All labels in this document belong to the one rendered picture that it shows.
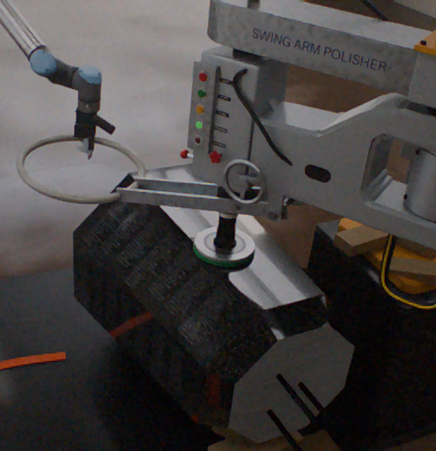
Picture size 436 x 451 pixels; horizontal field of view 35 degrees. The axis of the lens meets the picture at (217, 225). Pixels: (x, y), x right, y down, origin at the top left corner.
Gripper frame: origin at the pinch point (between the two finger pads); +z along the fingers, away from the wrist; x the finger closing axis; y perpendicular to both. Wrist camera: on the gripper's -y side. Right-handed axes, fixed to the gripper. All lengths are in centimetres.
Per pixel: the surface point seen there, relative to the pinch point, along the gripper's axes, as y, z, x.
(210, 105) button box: -44, -57, 63
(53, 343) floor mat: 10, 88, 24
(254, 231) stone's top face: -68, 0, 42
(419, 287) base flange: -128, 3, 59
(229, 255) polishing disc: -58, -3, 64
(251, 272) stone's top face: -66, -1, 69
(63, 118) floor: 56, 101, -234
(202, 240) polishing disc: -48, -2, 56
